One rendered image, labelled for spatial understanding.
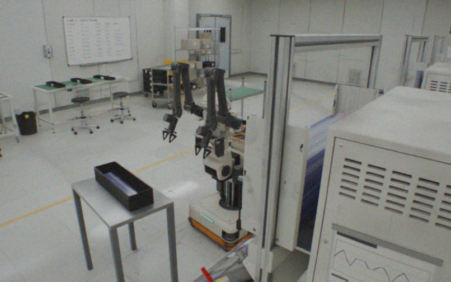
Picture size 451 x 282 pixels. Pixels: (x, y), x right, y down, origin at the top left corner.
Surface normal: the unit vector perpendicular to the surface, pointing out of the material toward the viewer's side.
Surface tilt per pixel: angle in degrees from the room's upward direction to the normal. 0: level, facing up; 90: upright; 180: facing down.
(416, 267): 88
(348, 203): 90
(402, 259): 87
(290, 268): 45
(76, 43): 90
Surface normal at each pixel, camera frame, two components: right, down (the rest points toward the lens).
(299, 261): 0.57, -0.50
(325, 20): -0.63, 0.26
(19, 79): 0.78, 0.22
